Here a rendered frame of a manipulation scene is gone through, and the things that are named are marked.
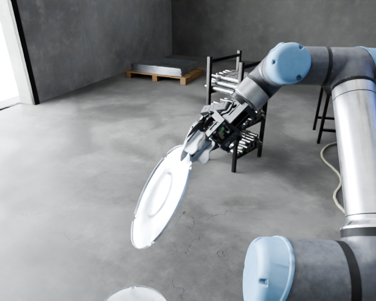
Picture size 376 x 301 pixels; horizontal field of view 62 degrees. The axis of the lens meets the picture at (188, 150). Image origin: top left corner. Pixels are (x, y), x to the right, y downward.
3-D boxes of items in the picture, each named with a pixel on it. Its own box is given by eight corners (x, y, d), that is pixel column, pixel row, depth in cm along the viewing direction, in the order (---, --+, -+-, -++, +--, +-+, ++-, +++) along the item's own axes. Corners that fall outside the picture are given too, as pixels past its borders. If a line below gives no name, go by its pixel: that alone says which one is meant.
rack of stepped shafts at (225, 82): (237, 174, 271) (247, 63, 227) (199, 157, 299) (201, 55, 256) (265, 157, 298) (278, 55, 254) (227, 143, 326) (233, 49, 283)
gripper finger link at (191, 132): (182, 137, 75) (209, 111, 74) (181, 135, 76) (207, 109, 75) (195, 149, 77) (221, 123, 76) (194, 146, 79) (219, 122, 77)
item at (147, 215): (125, 266, 81) (122, 265, 80) (144, 181, 101) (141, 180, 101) (187, 217, 63) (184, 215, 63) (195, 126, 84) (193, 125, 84)
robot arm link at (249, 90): (242, 73, 75) (261, 95, 78) (228, 88, 75) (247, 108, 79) (255, 81, 68) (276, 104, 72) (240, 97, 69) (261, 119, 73)
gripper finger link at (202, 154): (188, 172, 75) (214, 144, 73) (182, 160, 80) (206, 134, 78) (197, 178, 76) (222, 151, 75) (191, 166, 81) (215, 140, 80)
